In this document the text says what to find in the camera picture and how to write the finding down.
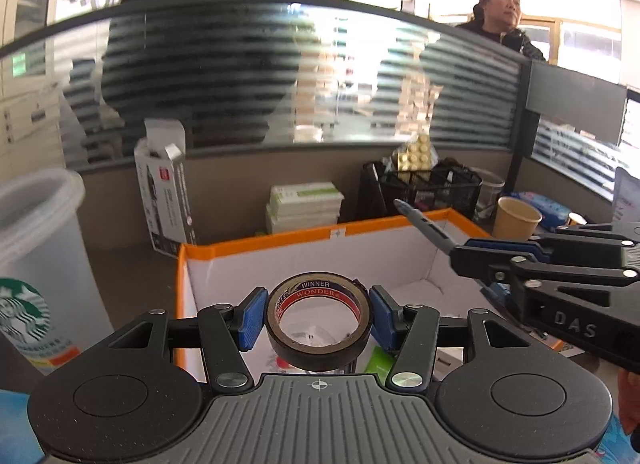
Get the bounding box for white pen box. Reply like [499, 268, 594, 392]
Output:
[134, 119, 196, 258]

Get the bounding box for person in black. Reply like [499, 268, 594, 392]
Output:
[101, 2, 300, 148]

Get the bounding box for Starbucks plastic cup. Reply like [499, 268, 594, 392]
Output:
[1, 167, 113, 375]

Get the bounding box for stacked green white boxes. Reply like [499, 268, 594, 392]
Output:
[266, 183, 344, 235]

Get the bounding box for woman with dark hair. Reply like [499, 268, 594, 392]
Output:
[456, 0, 546, 61]

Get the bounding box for purple spout pouch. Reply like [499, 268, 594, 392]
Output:
[612, 166, 640, 224]

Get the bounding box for black tape roll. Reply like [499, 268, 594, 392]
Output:
[265, 271, 373, 374]

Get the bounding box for yellow pill blister pack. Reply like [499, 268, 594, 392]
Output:
[394, 133, 439, 172]

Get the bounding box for blue printed desk mat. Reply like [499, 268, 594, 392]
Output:
[0, 390, 43, 464]

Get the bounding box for paper cup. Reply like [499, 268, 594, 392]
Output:
[492, 197, 542, 241]

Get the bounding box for orange cardboard box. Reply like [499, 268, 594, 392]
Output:
[173, 207, 591, 385]

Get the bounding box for green tube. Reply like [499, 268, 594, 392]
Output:
[364, 346, 396, 380]

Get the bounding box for blue tissue pack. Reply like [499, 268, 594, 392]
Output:
[510, 191, 570, 231]

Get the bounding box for black mesh organizer basket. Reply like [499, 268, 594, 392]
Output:
[355, 161, 482, 219]

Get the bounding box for operator right hand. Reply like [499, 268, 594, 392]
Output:
[617, 369, 640, 435]

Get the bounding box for dark blue pen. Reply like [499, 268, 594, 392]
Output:
[394, 199, 457, 255]

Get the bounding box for gold perfume bottle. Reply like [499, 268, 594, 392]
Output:
[566, 212, 588, 226]

